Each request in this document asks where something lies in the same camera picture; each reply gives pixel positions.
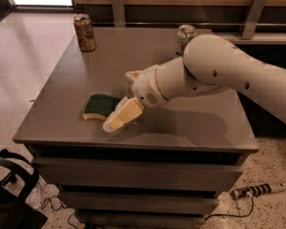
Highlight left metal bracket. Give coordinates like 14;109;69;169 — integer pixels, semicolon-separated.
112;0;126;28

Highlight grey drawer cabinet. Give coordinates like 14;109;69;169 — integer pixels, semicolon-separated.
12;27;260;229

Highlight black office chair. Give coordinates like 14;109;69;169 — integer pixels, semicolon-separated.
0;148;48;229

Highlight black floor cable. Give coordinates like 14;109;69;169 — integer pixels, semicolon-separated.
40;195;84;229

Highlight white green soda can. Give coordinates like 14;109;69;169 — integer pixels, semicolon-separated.
174;25;195;56

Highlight orange soda can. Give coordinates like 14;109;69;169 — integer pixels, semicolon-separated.
73;13;96;52

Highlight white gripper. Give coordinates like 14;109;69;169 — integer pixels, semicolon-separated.
103;65;167;133

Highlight green and yellow sponge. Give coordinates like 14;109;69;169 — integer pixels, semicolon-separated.
83;94;120;121

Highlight white power strip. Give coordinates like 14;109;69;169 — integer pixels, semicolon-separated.
230;182;286;199

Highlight black power cable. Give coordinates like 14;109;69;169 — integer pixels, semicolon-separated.
203;196;255;222

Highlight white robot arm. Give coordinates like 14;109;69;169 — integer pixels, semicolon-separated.
103;34;286;133

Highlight right metal bracket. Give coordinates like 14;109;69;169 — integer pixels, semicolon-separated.
241;0;267;40

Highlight metal bracket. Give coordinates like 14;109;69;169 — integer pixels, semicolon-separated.
241;0;267;40
112;0;126;28

